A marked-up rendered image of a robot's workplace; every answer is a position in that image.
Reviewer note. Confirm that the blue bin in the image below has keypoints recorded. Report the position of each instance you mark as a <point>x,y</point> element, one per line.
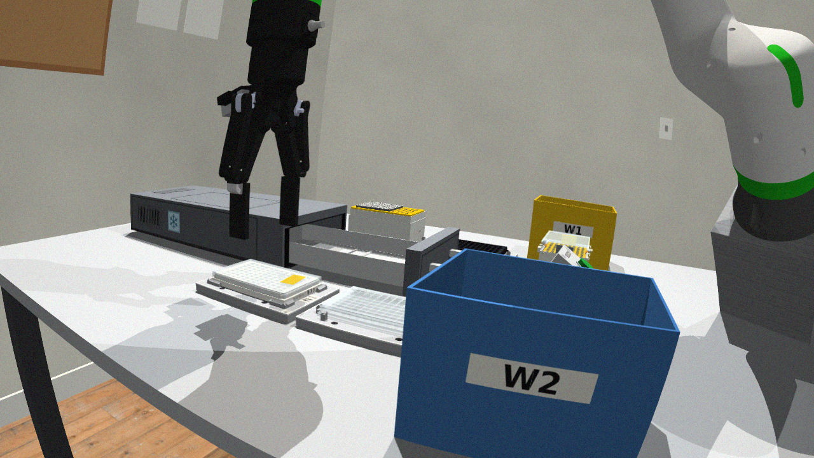
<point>561,374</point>

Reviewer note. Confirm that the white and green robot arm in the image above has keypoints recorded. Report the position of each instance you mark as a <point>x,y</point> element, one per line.
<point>760,80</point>

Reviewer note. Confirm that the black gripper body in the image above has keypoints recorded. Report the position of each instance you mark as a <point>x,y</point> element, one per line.
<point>275,68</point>

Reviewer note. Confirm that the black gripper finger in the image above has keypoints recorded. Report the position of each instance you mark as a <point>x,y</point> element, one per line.
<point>291,154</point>
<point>242,143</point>

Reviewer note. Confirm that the yellow waste bin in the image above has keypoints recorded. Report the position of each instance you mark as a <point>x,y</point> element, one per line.
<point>561,215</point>

